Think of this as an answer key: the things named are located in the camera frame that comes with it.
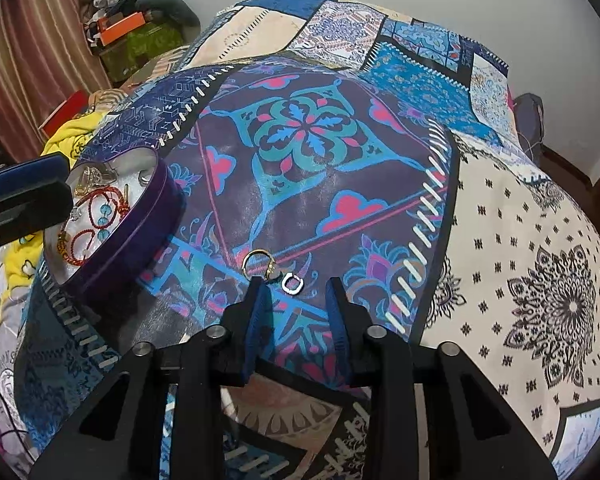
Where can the yellow cloth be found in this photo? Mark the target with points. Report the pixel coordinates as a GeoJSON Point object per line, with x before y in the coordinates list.
{"type": "Point", "coordinates": [72, 132]}

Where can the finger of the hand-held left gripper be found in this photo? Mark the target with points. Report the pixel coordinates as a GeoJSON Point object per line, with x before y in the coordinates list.
{"type": "Point", "coordinates": [22, 174]}

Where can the striped curtain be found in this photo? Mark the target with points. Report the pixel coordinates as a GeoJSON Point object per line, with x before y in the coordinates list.
{"type": "Point", "coordinates": [35, 40]}

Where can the grey bag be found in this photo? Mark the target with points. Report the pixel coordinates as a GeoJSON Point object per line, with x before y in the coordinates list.
{"type": "Point", "coordinates": [530, 120]}

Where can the silver pendant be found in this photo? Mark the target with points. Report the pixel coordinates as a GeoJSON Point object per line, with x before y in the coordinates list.
{"type": "Point", "coordinates": [92, 176]}

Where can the red box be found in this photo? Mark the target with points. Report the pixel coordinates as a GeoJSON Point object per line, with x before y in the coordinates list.
{"type": "Point", "coordinates": [62, 110]}

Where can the striped beige blanket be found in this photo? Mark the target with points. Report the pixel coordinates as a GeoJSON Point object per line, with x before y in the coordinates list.
{"type": "Point", "coordinates": [115, 95]}

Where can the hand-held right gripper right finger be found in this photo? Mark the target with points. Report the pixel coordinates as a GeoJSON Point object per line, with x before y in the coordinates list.
{"type": "Point", "coordinates": [339, 330]}

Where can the grey-green cushion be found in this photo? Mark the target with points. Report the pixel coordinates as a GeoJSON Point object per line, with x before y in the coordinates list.
{"type": "Point", "coordinates": [172, 7]}

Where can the purple heart-shaped tin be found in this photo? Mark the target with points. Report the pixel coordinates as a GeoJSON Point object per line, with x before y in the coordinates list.
{"type": "Point", "coordinates": [125, 245]}

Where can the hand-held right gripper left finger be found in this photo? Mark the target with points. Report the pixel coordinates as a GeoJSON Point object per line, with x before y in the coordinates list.
{"type": "Point", "coordinates": [257, 330]}

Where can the patchwork printed blanket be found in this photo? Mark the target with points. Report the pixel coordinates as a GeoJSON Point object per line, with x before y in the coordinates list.
{"type": "Point", "coordinates": [380, 210]}

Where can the orange box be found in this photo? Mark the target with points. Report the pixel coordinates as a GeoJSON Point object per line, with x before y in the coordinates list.
{"type": "Point", "coordinates": [122, 25]}

